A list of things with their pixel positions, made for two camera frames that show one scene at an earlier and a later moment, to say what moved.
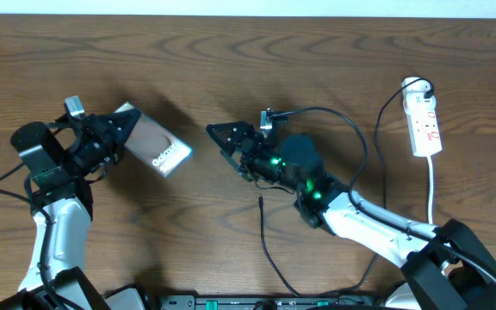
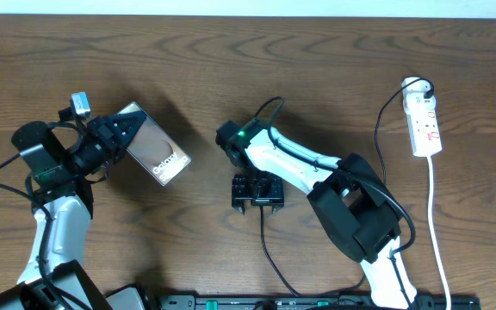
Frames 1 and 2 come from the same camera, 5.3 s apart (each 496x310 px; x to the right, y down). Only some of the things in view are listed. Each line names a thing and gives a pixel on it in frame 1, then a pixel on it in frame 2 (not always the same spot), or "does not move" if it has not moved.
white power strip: (424, 131) does not move
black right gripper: (245, 131) to (274, 198)
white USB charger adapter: (414, 93) does not move
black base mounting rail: (246, 302) does not move
